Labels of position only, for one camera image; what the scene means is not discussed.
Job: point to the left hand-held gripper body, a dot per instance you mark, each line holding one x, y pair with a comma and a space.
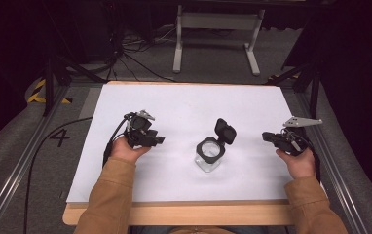
139, 129

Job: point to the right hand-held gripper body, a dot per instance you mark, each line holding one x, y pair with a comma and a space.
292, 136

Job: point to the clear jar with black lid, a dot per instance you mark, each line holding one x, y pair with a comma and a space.
214, 146

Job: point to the person's left hand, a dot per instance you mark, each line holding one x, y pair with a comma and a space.
126, 151

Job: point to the person's right hand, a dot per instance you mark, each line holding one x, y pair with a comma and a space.
298, 163

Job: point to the white paper sheet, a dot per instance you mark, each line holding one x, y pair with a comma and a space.
187, 113

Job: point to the black tripod stand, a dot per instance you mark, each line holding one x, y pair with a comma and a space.
57, 74
304, 78

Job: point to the yellow black hazard tape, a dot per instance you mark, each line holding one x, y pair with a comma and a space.
39, 94

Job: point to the white metal stand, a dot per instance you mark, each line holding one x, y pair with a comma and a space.
218, 35

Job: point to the aluminium rail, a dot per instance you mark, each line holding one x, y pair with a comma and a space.
15, 172
333, 169

